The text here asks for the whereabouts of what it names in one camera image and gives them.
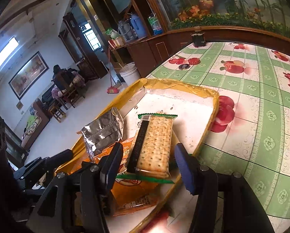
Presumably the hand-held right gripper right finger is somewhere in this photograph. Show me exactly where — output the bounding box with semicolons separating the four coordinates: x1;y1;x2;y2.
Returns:
174;143;275;233

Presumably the white plastic bucket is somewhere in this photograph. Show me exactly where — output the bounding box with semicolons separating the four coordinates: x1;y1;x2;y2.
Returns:
119;63;141;86

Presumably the wooden chair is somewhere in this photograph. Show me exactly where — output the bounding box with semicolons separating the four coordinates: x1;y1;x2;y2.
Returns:
55;74;86;108

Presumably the framed wall painting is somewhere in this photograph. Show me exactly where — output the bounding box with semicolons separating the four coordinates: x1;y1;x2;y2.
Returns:
8;51;49;100

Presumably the red white box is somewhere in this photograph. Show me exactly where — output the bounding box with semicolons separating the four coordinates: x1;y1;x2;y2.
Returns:
108;37;126;49

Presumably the dark wooden door frame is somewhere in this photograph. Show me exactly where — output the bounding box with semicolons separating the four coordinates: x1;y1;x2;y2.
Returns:
59;12;109;80

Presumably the brown sofa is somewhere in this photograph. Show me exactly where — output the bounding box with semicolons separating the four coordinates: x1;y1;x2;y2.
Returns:
21;99;51;151

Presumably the window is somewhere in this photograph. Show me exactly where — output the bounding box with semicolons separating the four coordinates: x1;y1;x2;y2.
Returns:
83;24;102;51

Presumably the floral glass panel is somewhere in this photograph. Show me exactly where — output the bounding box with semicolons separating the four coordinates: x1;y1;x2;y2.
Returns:
140;0;290;42

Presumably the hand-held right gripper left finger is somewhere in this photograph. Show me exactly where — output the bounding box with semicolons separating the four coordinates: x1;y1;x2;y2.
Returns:
28;142;124;233

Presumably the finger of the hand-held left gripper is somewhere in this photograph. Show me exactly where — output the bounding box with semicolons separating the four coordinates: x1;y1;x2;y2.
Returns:
14;149;74;190

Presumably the small black jar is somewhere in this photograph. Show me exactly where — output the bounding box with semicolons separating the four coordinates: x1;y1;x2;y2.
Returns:
191;27;206;47

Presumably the red broom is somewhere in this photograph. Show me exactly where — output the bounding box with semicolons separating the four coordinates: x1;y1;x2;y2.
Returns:
106;46;120;95

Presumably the silver foil snack packet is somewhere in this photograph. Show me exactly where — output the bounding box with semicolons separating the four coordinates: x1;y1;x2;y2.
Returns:
77;107;124;157

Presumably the black-banded cracker packet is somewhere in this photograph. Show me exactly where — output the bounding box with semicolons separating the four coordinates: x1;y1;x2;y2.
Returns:
116;113;178;183

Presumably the yellow cardboard box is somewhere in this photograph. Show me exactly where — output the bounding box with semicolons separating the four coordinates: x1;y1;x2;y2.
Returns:
55;78;220;233

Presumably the blue thermos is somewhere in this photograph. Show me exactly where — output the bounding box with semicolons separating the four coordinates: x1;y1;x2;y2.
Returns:
129;14;148;39

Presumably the wooden sideboard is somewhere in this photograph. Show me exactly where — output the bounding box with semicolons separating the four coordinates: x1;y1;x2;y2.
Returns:
110;25;290;78

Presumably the green snack bag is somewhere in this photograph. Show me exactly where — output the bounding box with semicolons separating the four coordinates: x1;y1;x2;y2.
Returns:
105;28;120;40

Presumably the wooden stool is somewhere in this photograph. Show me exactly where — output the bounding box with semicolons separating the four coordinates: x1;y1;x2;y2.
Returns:
48;104;66;123

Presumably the gold trimmed pillar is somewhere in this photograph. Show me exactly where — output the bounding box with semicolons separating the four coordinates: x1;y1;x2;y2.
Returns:
70;0;116;54

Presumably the black armchair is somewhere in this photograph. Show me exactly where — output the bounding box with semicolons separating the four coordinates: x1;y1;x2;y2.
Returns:
41;87;60;103

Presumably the ceiling light panel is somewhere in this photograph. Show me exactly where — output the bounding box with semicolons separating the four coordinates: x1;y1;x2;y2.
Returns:
0;37;19;70

